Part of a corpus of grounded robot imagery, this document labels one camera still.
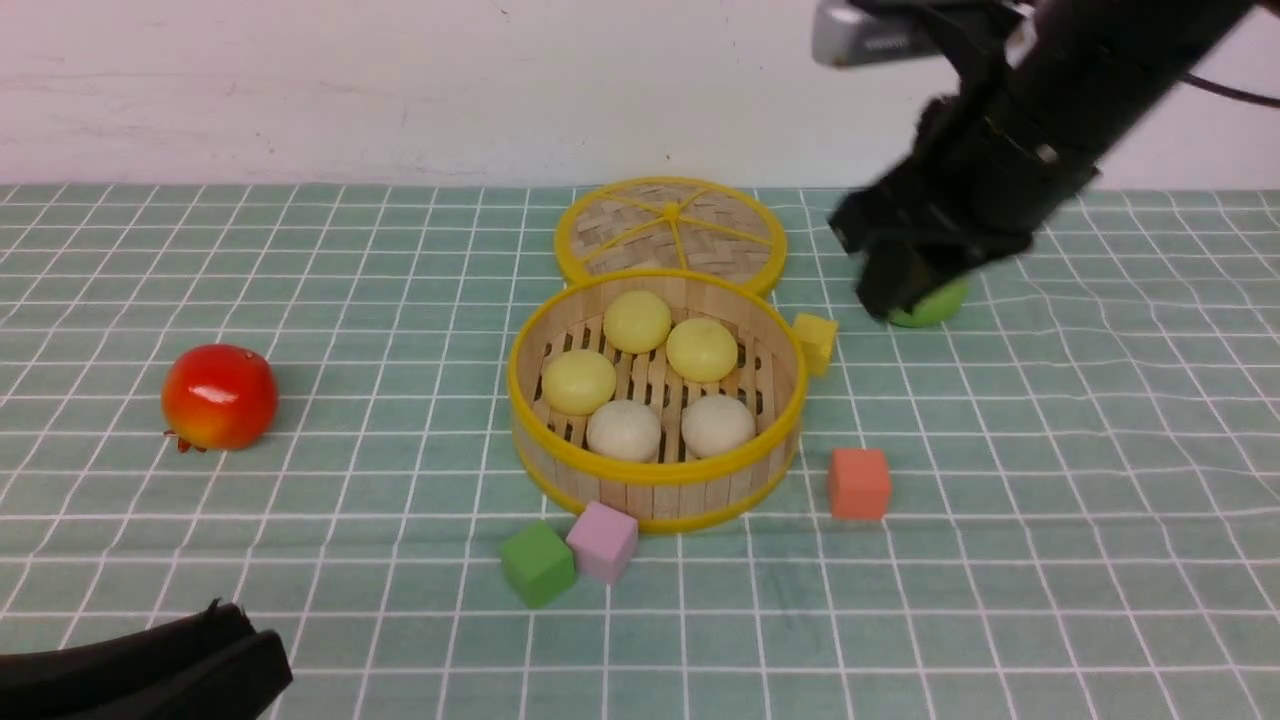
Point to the orange cube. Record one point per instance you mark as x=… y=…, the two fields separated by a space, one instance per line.
x=859 y=484

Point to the woven bamboo steamer lid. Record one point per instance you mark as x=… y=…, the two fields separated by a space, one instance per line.
x=672 y=223

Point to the pink cube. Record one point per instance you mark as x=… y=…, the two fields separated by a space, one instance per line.
x=603 y=541

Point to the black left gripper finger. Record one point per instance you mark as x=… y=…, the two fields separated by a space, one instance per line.
x=210 y=665

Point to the yellow cube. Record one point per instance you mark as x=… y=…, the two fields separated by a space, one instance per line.
x=817 y=336

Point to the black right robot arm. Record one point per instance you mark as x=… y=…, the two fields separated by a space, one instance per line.
x=1145 y=49

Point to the bamboo steamer tray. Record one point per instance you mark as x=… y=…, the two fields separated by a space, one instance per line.
x=675 y=493

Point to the red pomegranate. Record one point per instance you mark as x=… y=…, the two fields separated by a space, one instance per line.
x=219 y=397

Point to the green cube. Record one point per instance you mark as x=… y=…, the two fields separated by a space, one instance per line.
x=538 y=564

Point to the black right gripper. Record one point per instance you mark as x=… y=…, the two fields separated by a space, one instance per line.
x=988 y=165

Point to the green apple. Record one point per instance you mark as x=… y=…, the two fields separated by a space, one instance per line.
x=934 y=309

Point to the green checkered tablecloth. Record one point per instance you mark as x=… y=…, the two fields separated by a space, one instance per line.
x=1083 y=520

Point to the yellow bun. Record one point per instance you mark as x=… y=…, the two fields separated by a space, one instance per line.
x=637 y=322
x=578 y=382
x=701 y=350

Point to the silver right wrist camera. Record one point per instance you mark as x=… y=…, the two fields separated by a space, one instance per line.
x=849 y=34

